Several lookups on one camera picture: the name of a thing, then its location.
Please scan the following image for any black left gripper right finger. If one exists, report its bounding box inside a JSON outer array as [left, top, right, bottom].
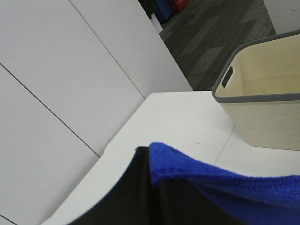
[[152, 178, 232, 225]]

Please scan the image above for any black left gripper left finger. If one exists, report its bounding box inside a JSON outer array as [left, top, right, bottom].
[[66, 146, 155, 225]]

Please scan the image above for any blue microfiber towel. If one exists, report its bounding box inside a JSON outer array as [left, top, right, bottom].
[[149, 142, 300, 225]]

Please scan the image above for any blue bin in background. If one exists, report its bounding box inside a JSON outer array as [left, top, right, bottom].
[[154, 0, 173, 23]]

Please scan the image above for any red bin in background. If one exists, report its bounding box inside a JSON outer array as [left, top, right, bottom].
[[168, 0, 187, 13]]

